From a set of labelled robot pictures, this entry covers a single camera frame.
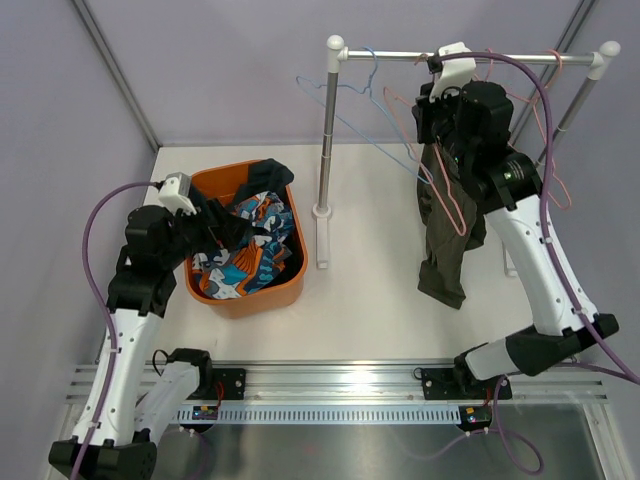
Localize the orange plastic basket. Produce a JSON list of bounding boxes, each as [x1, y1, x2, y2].
[[183, 160, 308, 319]]

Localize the patterned blue orange shorts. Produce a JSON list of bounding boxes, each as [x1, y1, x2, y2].
[[192, 191, 295, 300]]

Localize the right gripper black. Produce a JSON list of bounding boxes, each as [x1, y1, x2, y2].
[[414, 78, 475, 170]]

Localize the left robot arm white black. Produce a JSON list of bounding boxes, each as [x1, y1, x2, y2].
[[49, 200, 245, 479]]

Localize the white slotted cable duct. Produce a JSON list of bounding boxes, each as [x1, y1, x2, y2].
[[171, 405, 462, 425]]

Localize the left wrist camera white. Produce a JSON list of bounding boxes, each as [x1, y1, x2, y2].
[[158, 172, 197, 215]]

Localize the pink hanger navy shorts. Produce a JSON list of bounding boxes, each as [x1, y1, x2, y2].
[[529, 48, 572, 211]]

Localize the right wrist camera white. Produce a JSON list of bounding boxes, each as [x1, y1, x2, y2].
[[427, 42, 476, 102]]

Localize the olive green shorts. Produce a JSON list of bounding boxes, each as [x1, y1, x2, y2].
[[416, 145, 486, 310]]

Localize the dark navy shorts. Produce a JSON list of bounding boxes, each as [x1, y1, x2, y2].
[[233, 158, 295, 203]]

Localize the pink hanger olive shorts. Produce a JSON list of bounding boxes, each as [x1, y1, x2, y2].
[[432, 47, 521, 237]]

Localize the aluminium mounting rail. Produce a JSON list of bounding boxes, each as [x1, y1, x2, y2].
[[64, 362, 609, 406]]

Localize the pink hanger patterned shorts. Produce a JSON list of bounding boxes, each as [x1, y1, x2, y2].
[[383, 86, 424, 170]]

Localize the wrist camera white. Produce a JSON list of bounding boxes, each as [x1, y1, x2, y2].
[[158, 172, 197, 215], [427, 42, 476, 102]]

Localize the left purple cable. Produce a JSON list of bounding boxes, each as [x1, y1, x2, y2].
[[64, 180, 216, 480]]

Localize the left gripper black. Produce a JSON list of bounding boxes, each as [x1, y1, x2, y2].
[[160, 198, 250, 269]]

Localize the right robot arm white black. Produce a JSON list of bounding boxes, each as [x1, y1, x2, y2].
[[412, 81, 619, 397]]

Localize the black shorts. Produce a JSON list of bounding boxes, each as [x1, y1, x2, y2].
[[271, 237, 305, 286]]

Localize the metal clothes rack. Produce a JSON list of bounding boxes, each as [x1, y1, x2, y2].
[[296, 35, 621, 269]]

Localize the blue wire hanger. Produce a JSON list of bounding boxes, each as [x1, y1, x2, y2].
[[282, 47, 426, 177]]

